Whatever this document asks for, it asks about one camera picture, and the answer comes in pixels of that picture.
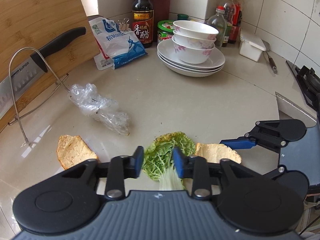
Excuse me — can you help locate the bottom white floral bowl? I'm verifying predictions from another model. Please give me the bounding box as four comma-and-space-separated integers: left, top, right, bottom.
172, 35, 215, 64

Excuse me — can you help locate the green lidded sauce jar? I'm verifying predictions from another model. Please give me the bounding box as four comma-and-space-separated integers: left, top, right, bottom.
157, 20, 175, 43

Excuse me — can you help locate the white plate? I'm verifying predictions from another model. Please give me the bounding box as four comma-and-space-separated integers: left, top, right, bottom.
157, 53, 224, 73
159, 58, 220, 77
157, 39, 225, 70

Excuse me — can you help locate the top white plate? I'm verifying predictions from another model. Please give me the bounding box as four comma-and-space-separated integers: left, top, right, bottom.
157, 39, 225, 70

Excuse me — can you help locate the dark vinegar bottle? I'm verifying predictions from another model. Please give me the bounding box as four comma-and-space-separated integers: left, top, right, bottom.
132, 0, 154, 48

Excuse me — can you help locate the metal spatula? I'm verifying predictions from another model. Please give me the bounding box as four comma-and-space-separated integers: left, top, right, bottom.
262, 40, 278, 74

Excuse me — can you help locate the black gas stove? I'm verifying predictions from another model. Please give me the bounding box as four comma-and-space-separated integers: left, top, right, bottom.
286, 60, 319, 111

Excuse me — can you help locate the white plastic seasoning box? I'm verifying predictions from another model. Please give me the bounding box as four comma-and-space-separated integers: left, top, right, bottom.
239, 29, 266, 62

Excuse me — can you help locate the dark red knife block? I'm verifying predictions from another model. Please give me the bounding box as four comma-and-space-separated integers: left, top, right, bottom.
134, 0, 173, 43

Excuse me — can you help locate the red label sauce bottle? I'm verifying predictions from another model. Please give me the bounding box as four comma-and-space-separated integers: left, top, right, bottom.
228, 0, 242, 44

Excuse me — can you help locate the top white floral bowl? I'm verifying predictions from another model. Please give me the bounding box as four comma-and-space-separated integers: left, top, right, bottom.
173, 20, 219, 40

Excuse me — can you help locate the yellow cap oil bottle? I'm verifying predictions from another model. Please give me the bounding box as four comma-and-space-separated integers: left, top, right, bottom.
233, 0, 244, 27

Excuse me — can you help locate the metal binder clip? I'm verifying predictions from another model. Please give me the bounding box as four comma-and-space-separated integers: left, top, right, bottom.
118, 18, 131, 31

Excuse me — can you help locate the middle white plate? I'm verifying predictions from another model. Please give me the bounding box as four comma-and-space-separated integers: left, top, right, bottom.
157, 53, 224, 73

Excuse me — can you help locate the orange peel piece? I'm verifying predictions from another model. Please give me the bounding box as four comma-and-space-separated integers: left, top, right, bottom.
195, 143, 242, 164
56, 135, 99, 170

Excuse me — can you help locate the green label oil bottle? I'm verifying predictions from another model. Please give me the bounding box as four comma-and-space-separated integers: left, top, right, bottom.
219, 0, 236, 47

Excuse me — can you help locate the blue white salt bag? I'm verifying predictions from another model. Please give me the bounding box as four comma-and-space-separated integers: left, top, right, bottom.
89, 17, 147, 70

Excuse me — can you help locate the clear glass bottle red cap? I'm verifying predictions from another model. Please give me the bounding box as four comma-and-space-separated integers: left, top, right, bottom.
206, 6, 227, 50

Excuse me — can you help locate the metal wire board rack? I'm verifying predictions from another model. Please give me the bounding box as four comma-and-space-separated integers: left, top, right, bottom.
8, 47, 70, 146

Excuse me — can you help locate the white floral bowl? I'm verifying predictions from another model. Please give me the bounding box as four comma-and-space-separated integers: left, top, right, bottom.
172, 35, 215, 64
172, 31, 216, 49
173, 20, 219, 40

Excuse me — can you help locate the middle white floral bowl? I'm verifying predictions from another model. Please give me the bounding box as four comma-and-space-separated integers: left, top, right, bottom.
172, 31, 216, 49

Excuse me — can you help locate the bamboo cutting board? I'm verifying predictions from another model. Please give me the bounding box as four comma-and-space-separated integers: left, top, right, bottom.
0, 0, 101, 133

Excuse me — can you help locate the black handled kitchen knife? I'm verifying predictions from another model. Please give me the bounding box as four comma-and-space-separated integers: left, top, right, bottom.
1, 27, 86, 116

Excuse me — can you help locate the crumpled clear plastic bag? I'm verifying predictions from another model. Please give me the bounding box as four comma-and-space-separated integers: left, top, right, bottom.
69, 83, 129, 135

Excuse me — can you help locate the bottom white plate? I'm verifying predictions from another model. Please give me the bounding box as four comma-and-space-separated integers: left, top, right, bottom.
159, 58, 220, 77

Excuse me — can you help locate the curly napa cabbage leaf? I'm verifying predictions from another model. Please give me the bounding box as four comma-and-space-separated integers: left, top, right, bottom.
143, 132, 196, 191

